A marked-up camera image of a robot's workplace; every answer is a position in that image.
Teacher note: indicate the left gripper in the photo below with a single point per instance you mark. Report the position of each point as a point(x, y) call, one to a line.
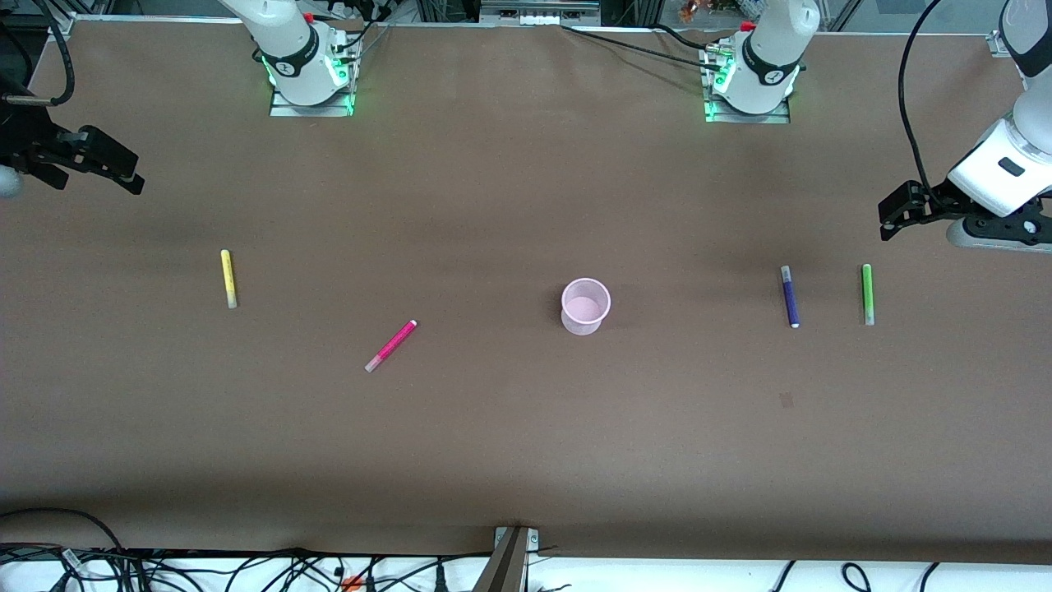
point(939, 198)

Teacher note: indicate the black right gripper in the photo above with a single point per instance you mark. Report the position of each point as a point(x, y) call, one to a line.
point(26, 136)

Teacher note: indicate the purple marker pen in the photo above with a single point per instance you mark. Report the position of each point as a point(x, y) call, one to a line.
point(790, 298)

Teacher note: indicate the pink highlighter pen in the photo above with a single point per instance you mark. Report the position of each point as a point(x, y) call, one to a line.
point(391, 345)

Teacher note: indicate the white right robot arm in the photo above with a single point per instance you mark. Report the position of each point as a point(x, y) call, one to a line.
point(300, 49)

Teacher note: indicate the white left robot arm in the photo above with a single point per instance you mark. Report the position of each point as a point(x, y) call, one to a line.
point(768, 53)

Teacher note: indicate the pink plastic cup holder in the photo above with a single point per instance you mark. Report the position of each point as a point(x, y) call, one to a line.
point(585, 308)

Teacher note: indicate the green highlighter pen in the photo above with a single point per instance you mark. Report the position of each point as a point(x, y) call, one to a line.
point(867, 294)

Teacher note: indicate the yellow highlighter pen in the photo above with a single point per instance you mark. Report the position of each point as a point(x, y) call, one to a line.
point(228, 278)

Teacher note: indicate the aluminium table corner bracket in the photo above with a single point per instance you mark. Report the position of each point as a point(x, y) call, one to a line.
point(998, 45)
point(62, 23)

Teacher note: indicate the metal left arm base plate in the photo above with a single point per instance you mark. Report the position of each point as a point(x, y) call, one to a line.
point(781, 117)

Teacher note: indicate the metal frame rail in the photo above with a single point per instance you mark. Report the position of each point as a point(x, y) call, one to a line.
point(538, 10)

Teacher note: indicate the metal table edge bracket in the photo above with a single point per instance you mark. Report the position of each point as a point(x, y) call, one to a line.
point(509, 559)

